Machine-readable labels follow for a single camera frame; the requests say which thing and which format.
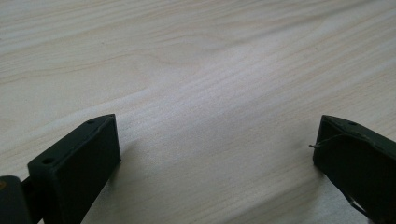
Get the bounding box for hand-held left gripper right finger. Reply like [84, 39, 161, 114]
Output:
[309, 115, 396, 224]

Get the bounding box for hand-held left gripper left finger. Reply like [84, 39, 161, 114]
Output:
[27, 113, 122, 224]

